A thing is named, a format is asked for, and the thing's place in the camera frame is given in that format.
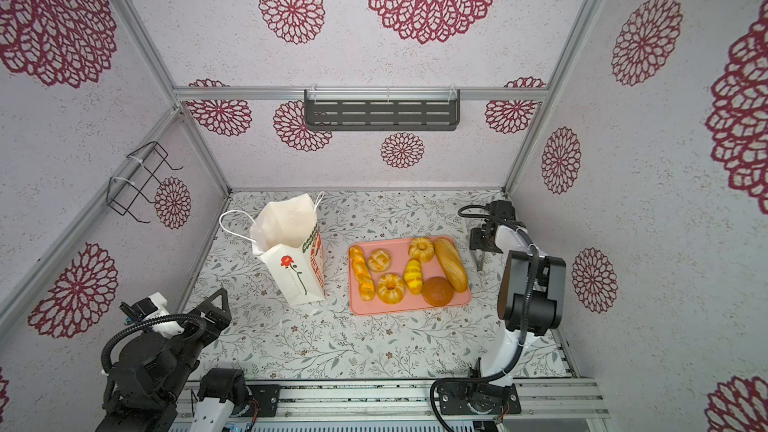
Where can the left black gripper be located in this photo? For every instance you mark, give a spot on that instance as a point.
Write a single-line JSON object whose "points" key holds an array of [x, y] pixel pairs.
{"points": [[201, 318]]}

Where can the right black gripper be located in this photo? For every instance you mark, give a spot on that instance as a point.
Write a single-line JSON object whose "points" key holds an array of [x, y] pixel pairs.
{"points": [[480, 238]]}

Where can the long golden baguette fake bread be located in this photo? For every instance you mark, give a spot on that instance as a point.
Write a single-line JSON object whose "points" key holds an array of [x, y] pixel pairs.
{"points": [[451, 264]]}

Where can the brown round fake bread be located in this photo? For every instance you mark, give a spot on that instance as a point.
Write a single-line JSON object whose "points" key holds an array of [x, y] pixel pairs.
{"points": [[437, 292]]}

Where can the orange bundt fake bread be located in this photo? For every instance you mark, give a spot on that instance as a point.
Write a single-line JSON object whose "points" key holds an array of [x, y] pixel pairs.
{"points": [[421, 249], [391, 288]]}

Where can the yellow croissant fake bread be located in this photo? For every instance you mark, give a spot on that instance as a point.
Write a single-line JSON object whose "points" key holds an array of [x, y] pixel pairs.
{"points": [[413, 276]]}

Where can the yellow fake bread roll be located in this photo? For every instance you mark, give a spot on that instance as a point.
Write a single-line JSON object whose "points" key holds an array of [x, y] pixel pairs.
{"points": [[379, 261]]}

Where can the white floral paper bag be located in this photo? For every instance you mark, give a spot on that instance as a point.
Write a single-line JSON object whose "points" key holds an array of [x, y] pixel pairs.
{"points": [[285, 237]]}

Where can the orange twisted fake bread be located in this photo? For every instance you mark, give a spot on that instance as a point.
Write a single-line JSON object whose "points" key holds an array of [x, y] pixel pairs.
{"points": [[362, 273]]}

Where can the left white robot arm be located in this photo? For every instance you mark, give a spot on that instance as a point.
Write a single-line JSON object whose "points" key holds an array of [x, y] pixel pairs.
{"points": [[148, 363]]}

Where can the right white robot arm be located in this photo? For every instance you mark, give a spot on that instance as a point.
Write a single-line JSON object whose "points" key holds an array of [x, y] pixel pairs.
{"points": [[531, 294]]}

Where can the pink plastic tray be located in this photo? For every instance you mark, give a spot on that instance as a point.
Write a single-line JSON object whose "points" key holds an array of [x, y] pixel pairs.
{"points": [[398, 249]]}

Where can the black wire wall rack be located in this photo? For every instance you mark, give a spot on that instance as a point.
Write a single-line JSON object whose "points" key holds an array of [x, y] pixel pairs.
{"points": [[149, 158]]}

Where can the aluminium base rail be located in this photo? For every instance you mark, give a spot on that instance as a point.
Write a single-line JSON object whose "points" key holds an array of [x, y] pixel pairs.
{"points": [[566, 404]]}

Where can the grey slotted wall shelf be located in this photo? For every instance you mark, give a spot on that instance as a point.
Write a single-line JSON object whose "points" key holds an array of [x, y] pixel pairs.
{"points": [[324, 113]]}

